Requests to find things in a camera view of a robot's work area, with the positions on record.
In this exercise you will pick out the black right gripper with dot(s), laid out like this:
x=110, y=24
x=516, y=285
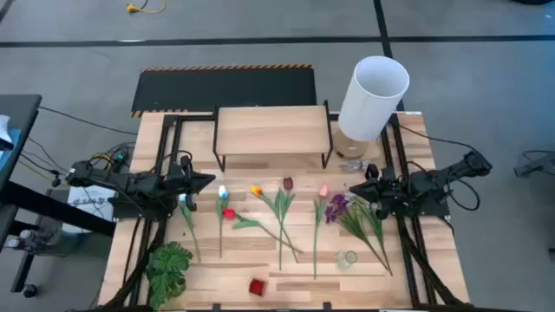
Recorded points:
x=388, y=193

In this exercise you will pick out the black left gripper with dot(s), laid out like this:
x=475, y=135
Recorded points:
x=182, y=184

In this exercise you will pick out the white blue artificial tulip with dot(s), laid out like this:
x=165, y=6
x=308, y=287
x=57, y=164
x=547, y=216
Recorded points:
x=186, y=214
x=222, y=191

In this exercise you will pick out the purple artificial flower stem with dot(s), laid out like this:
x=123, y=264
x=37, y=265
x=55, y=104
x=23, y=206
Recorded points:
x=336, y=208

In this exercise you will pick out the pink artificial tulip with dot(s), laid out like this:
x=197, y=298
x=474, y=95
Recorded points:
x=323, y=191

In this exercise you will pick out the yellow orange artificial tulip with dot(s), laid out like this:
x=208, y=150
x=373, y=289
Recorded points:
x=256, y=190

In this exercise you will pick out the clear glass vase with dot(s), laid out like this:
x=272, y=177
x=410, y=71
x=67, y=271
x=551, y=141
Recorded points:
x=347, y=259

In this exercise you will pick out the dark red artificial tulip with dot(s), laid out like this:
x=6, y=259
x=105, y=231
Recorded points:
x=288, y=183

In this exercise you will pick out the red glass vase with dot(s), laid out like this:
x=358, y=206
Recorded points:
x=257, y=287

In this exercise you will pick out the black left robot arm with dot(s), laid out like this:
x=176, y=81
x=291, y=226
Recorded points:
x=139, y=184

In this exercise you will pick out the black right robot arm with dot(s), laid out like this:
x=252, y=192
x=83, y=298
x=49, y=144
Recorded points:
x=433, y=178

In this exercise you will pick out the wooden shelf with black legs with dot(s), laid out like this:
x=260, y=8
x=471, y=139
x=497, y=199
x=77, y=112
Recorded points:
x=273, y=130

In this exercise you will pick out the crumpled silver wrapper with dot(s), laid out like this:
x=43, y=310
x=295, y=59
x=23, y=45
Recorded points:
x=355, y=165

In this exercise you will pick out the white shade table lamp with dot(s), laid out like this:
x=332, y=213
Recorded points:
x=373, y=99

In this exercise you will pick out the black hazard-striped floor mat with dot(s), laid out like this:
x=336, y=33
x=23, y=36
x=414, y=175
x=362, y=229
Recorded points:
x=195, y=89

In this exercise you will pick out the green artificial leaf plant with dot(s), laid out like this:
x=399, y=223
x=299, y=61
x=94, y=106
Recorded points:
x=167, y=268

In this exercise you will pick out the white printed box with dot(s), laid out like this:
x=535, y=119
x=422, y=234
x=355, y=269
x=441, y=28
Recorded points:
x=93, y=201

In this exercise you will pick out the black tripod stand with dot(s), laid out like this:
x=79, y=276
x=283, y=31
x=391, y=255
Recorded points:
x=539, y=166

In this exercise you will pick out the small white-capped bottle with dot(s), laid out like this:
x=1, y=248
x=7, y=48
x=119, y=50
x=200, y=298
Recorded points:
x=13, y=243
x=25, y=234

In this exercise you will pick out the blue sheet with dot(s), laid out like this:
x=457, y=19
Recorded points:
x=11, y=155

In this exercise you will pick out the black desk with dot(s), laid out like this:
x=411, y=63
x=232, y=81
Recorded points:
x=17, y=112

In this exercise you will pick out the white cloth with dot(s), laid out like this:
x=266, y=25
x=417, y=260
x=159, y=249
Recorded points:
x=4, y=130

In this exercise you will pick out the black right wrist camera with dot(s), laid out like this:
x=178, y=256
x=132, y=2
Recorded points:
x=372, y=171

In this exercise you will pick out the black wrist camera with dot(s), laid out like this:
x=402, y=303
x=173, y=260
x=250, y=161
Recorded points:
x=372, y=171
x=186, y=164

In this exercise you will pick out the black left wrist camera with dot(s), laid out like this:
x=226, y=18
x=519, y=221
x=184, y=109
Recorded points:
x=186, y=164

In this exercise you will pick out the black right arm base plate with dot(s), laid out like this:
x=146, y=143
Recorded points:
x=435, y=211

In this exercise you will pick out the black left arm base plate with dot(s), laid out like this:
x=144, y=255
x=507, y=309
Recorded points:
x=130, y=213

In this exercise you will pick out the black metal rig frame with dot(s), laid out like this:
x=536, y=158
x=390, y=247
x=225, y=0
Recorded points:
x=429, y=274

